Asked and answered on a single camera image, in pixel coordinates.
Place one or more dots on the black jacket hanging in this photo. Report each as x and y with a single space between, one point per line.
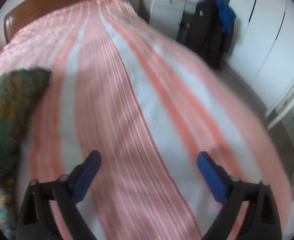
205 36

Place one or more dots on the pink striped bed sheet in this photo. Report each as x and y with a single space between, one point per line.
149 106

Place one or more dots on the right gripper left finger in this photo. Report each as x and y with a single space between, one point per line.
36 220

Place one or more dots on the blue garment hanging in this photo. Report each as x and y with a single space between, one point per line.
226 15

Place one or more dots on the green landscape print silk jacket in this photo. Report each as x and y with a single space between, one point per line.
20 93

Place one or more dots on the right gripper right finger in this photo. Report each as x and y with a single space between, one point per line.
261 220

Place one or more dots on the white drawer dresser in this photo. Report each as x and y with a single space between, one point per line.
165 15

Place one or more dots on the white wardrobe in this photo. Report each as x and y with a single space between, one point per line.
262 51

